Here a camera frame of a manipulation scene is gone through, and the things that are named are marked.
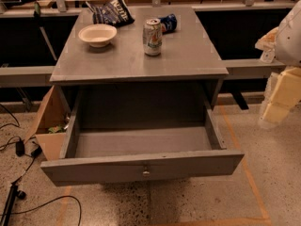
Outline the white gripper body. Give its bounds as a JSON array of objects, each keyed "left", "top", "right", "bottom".
[{"left": 255, "top": 27, "right": 278, "bottom": 63}]

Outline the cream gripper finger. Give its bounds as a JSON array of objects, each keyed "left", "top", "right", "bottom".
[
  {"left": 264, "top": 67, "right": 301, "bottom": 124},
  {"left": 260, "top": 73, "right": 278, "bottom": 121}
]

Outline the silver 7up can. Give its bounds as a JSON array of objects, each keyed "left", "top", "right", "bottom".
[{"left": 143, "top": 18, "right": 162, "bottom": 56}]

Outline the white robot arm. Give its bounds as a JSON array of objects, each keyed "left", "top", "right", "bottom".
[{"left": 255, "top": 1, "right": 301, "bottom": 128}]

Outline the blue pepsi can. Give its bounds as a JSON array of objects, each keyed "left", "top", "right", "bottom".
[{"left": 160, "top": 14, "right": 177, "bottom": 34}]

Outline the brass drawer knob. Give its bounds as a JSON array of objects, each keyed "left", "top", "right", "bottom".
[{"left": 142, "top": 167, "right": 151, "bottom": 177}]

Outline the grey open drawer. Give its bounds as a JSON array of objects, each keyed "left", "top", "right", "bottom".
[{"left": 41, "top": 91, "right": 244, "bottom": 186}]

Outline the blue chip bag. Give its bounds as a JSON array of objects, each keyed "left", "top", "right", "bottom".
[{"left": 86, "top": 0, "right": 135, "bottom": 27}]

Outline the white bowl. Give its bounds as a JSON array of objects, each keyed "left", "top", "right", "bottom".
[{"left": 78, "top": 24, "right": 117, "bottom": 48}]

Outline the cardboard box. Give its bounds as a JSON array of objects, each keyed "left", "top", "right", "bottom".
[{"left": 24, "top": 86, "right": 71, "bottom": 160}]

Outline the green item in box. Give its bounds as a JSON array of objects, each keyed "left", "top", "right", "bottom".
[{"left": 48, "top": 125, "right": 64, "bottom": 134}]

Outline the black power adapter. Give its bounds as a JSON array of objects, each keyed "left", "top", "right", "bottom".
[{"left": 15, "top": 139, "right": 24, "bottom": 156}]

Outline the black tool on floor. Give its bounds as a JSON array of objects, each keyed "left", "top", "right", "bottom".
[{"left": 0, "top": 185, "right": 26, "bottom": 226}]

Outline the black floor cable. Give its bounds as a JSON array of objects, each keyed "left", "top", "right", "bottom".
[{"left": 0, "top": 195, "right": 83, "bottom": 226}]

